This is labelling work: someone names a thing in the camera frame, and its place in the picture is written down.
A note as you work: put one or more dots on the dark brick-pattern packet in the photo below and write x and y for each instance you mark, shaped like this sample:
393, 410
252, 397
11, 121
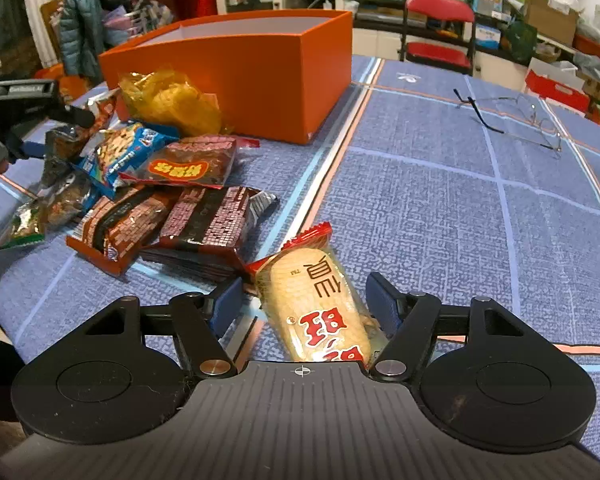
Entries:
205, 225

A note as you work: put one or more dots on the red packet with yellow label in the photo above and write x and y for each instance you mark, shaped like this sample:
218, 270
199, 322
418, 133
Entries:
185, 162

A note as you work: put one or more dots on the beige rice cracker packet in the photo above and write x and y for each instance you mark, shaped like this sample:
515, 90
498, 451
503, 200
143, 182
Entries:
310, 300

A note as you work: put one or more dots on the yellow clear snack bag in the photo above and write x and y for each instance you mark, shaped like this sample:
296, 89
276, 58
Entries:
170, 102

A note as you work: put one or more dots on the large cardboard box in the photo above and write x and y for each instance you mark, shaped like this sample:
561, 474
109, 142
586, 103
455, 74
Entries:
550, 20

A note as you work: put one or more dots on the dark green puffer jacket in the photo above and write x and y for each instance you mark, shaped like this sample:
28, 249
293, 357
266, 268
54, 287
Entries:
92, 20

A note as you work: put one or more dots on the red folding chair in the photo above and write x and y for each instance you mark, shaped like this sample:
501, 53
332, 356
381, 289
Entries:
437, 52

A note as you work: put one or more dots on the dark brown snack packet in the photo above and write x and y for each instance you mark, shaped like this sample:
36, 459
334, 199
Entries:
70, 150

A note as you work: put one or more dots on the orange bean snack packet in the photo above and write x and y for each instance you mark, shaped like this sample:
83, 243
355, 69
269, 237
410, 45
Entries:
102, 110

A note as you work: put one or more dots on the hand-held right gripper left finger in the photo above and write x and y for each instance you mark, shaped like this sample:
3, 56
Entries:
225, 305

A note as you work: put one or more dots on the blue cookie packet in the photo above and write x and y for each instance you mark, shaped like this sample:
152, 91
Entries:
125, 152

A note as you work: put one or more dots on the green wrapped biscuit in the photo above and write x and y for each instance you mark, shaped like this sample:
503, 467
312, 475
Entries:
25, 225

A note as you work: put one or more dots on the clear wrapped brown cake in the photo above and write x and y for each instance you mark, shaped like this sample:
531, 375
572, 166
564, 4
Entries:
67, 200

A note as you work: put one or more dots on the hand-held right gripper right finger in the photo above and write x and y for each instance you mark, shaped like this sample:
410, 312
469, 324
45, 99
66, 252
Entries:
380, 305

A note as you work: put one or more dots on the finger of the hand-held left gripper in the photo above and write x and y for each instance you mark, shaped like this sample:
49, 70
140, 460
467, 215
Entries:
75, 116
30, 149

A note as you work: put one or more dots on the blue checked tablecloth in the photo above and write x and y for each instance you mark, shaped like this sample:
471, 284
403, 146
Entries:
430, 200

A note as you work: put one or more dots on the orange brick-pattern packet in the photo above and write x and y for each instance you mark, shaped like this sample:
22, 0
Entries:
120, 230

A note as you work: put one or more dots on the orange cardboard box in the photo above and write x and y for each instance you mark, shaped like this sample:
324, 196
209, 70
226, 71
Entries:
260, 70

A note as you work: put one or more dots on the dark green bag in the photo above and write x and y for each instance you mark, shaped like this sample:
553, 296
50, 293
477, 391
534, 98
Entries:
519, 42

